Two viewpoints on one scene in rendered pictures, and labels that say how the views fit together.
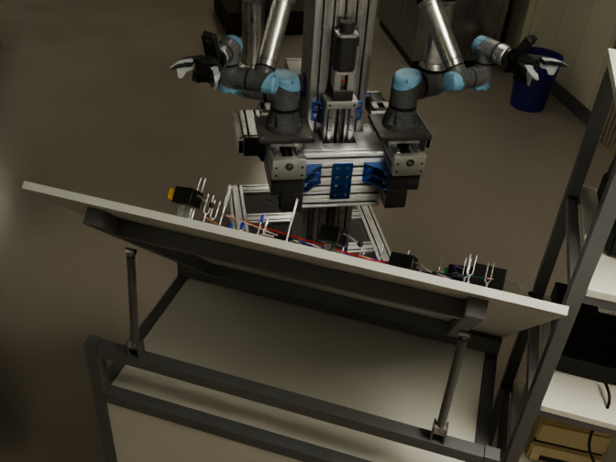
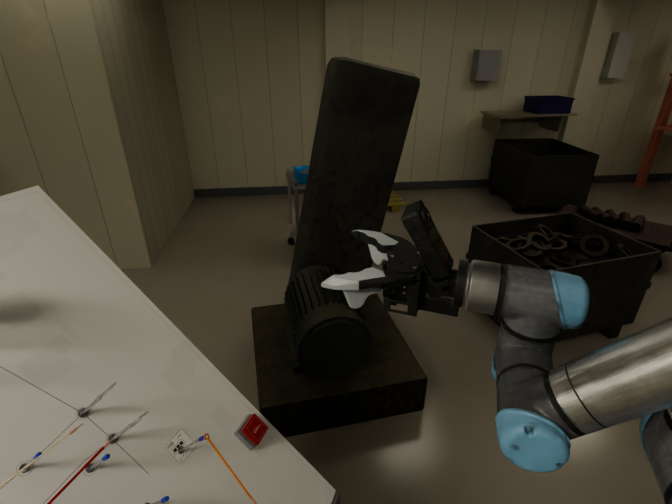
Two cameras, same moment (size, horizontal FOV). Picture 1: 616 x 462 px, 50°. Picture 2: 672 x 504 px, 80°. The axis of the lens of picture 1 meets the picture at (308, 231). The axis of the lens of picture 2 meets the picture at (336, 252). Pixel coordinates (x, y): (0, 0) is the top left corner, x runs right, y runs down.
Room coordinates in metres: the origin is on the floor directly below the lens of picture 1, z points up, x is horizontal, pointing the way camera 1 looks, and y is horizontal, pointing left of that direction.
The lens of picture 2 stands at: (2.00, -0.17, 1.86)
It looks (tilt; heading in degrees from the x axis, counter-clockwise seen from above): 27 degrees down; 95
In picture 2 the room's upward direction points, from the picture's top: straight up
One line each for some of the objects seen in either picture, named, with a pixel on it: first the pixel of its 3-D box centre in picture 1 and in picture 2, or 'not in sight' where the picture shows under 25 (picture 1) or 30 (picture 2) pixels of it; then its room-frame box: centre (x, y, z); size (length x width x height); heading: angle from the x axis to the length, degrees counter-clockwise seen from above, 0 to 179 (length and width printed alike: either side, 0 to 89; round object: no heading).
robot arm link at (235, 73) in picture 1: (232, 77); (523, 359); (2.23, 0.31, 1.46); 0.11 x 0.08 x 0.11; 76
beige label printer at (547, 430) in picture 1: (565, 410); not in sight; (1.42, -0.86, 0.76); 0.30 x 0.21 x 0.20; 169
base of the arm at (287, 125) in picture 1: (284, 115); not in sight; (2.46, 0.13, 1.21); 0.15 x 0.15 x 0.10
